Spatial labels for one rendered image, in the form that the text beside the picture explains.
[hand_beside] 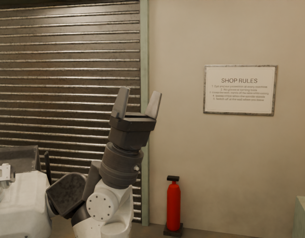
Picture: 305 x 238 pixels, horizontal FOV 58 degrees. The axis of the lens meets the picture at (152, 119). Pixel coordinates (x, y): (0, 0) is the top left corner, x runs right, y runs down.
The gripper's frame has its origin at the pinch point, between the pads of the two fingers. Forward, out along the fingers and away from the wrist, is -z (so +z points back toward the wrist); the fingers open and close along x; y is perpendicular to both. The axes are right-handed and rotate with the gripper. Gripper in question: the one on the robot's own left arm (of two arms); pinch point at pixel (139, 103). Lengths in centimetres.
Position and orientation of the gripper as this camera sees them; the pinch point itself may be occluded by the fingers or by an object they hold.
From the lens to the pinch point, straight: 59.6
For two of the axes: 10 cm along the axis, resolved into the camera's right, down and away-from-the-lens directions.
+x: -6.2, -0.1, -7.9
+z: -2.9, 9.3, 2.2
